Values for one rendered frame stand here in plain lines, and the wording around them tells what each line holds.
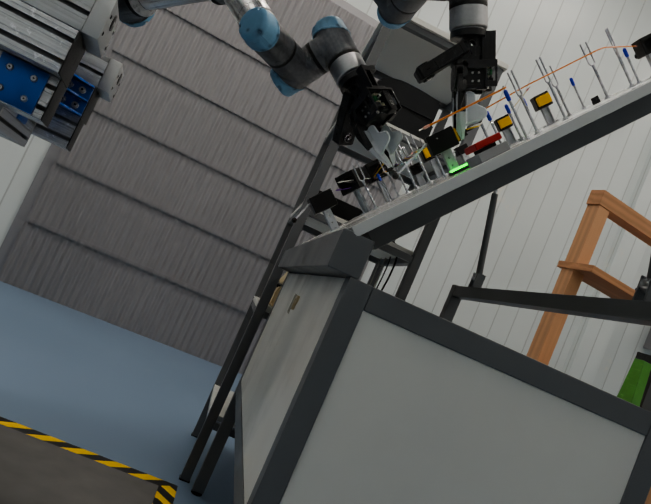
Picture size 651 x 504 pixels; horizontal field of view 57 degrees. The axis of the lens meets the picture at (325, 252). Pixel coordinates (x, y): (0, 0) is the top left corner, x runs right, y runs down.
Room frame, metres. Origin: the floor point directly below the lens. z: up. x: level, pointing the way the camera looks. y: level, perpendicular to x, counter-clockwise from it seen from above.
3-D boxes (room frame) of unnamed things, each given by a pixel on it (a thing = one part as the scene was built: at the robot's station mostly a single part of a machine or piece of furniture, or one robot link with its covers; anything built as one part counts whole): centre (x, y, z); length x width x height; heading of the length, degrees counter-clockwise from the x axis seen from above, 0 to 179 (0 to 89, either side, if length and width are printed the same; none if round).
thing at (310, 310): (1.24, -0.02, 0.60); 0.55 x 0.03 x 0.39; 7
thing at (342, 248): (1.52, 0.03, 0.83); 1.18 x 0.05 x 0.06; 7
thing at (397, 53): (2.46, -0.06, 0.92); 0.60 x 0.50 x 1.85; 7
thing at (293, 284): (1.79, 0.04, 0.60); 0.55 x 0.02 x 0.39; 7
